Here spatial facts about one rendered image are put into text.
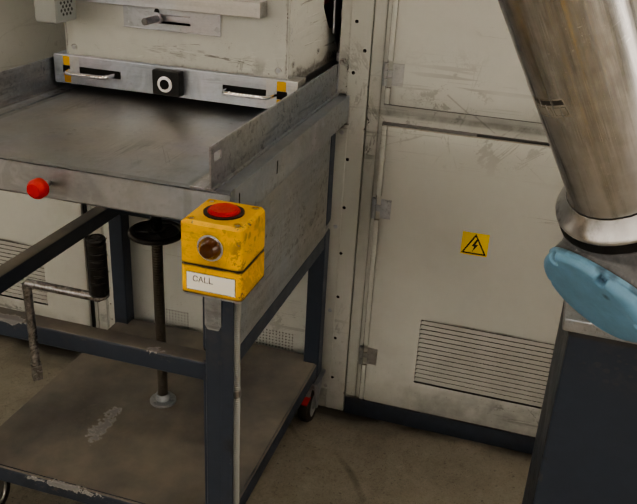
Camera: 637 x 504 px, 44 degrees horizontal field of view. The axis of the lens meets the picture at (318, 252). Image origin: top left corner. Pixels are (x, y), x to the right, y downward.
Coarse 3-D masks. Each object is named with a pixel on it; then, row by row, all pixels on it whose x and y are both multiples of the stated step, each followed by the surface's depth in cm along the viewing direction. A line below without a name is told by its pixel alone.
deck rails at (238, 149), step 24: (0, 72) 149; (24, 72) 156; (48, 72) 163; (336, 72) 172; (0, 96) 150; (24, 96) 157; (48, 96) 160; (288, 96) 143; (312, 96) 158; (264, 120) 133; (288, 120) 145; (216, 144) 115; (240, 144) 124; (264, 144) 135; (216, 168) 116; (240, 168) 125
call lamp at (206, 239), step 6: (198, 240) 92; (204, 240) 91; (210, 240) 91; (216, 240) 91; (198, 246) 92; (204, 246) 91; (210, 246) 91; (216, 246) 91; (222, 246) 91; (204, 252) 91; (210, 252) 91; (216, 252) 91; (222, 252) 92; (204, 258) 93; (210, 258) 91; (216, 258) 92
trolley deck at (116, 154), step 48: (96, 96) 163; (144, 96) 165; (336, 96) 174; (0, 144) 131; (48, 144) 132; (96, 144) 133; (144, 144) 135; (192, 144) 136; (288, 144) 138; (96, 192) 122; (144, 192) 119; (192, 192) 117; (240, 192) 118
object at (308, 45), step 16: (304, 0) 152; (320, 0) 162; (304, 16) 154; (320, 16) 164; (288, 32) 147; (304, 32) 156; (320, 32) 166; (336, 32) 178; (288, 48) 148; (304, 48) 158; (320, 48) 168; (336, 48) 180; (288, 64) 150; (304, 64) 159; (320, 64) 170
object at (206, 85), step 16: (80, 64) 162; (96, 64) 161; (112, 64) 159; (128, 64) 158; (144, 64) 157; (160, 64) 158; (64, 80) 164; (80, 80) 163; (96, 80) 162; (112, 80) 161; (128, 80) 160; (144, 80) 159; (192, 80) 156; (208, 80) 155; (224, 80) 154; (240, 80) 153; (256, 80) 152; (288, 80) 150; (304, 80) 153; (192, 96) 157; (208, 96) 156; (224, 96) 155
